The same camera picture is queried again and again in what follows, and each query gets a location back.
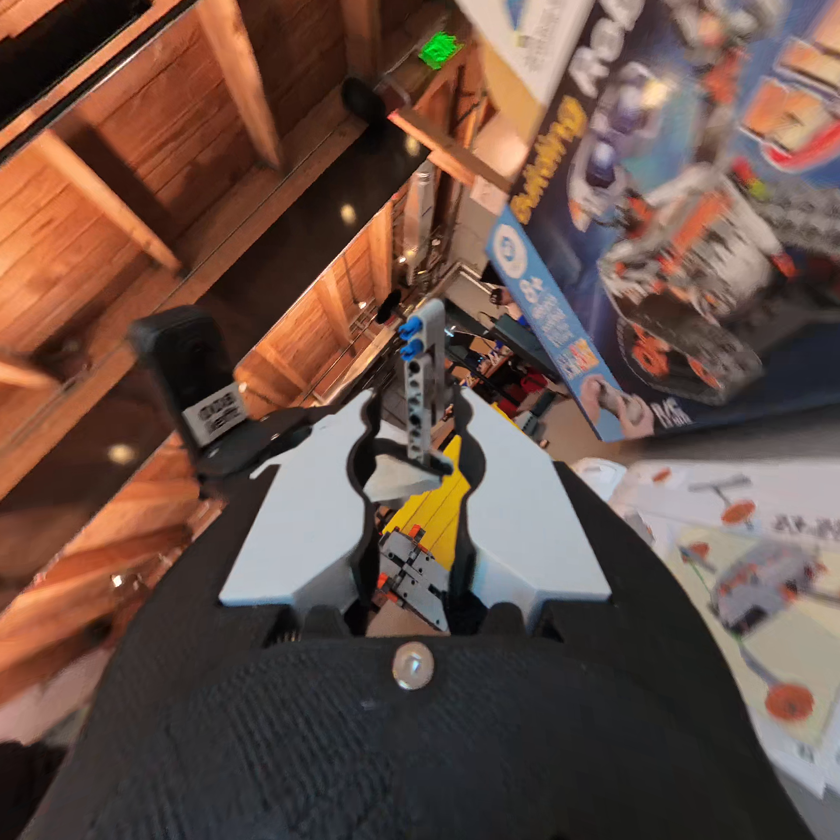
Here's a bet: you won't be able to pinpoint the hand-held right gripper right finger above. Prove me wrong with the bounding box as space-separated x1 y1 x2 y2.
453 386 613 614

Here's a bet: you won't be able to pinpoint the blue robot toy box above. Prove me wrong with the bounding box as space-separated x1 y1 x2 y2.
486 0 840 444

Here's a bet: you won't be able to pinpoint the green exit sign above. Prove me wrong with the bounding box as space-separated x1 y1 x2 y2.
420 31 464 70

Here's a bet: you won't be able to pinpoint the yellow plastic bin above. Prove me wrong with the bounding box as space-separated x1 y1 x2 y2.
384 436 473 572

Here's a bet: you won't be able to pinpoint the white instruction booklet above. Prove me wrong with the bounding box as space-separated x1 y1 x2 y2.
571 459 840 798

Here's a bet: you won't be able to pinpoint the grey brick assembly orange pins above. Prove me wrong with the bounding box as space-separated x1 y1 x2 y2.
375 528 454 632

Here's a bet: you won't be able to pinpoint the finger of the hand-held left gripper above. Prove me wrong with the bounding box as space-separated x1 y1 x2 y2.
250 400 358 476
363 456 444 504

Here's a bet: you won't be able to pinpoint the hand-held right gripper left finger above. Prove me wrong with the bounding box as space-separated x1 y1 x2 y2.
218 390 382 611

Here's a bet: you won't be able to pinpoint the grey beam with blue pins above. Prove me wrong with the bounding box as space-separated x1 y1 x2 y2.
395 297 455 475

